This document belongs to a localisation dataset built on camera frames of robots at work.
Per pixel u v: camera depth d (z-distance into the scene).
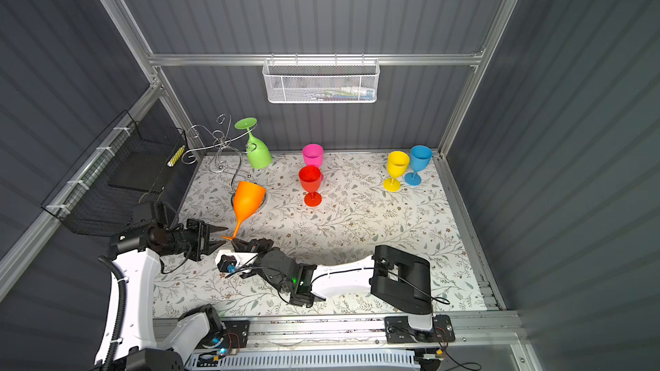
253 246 0.62
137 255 0.47
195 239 0.63
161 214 0.60
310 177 0.92
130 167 0.76
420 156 0.99
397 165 0.96
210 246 0.66
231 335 0.72
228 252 0.58
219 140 0.80
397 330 0.72
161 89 0.94
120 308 0.40
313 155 1.02
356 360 0.77
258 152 0.89
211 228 0.65
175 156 0.81
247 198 0.73
